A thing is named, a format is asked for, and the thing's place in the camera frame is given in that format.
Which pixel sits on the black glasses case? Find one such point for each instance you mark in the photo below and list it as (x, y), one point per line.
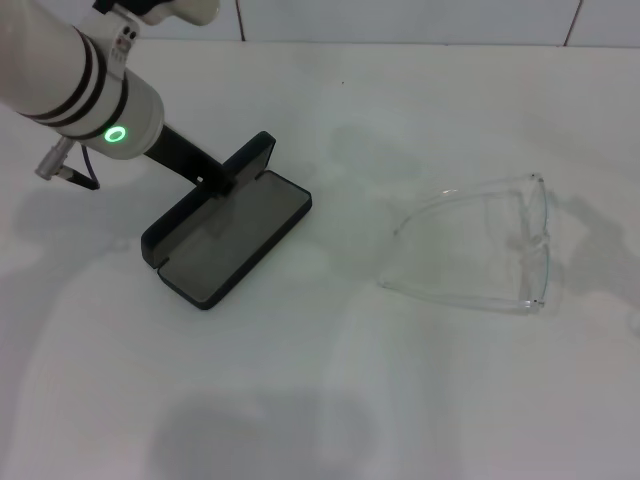
(240, 235)

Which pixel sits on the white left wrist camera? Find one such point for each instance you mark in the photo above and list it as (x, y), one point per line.
(190, 12)

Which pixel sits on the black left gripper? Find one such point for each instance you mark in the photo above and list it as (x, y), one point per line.
(185, 160)

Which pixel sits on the clear white glasses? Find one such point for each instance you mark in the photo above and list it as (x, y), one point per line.
(460, 296)

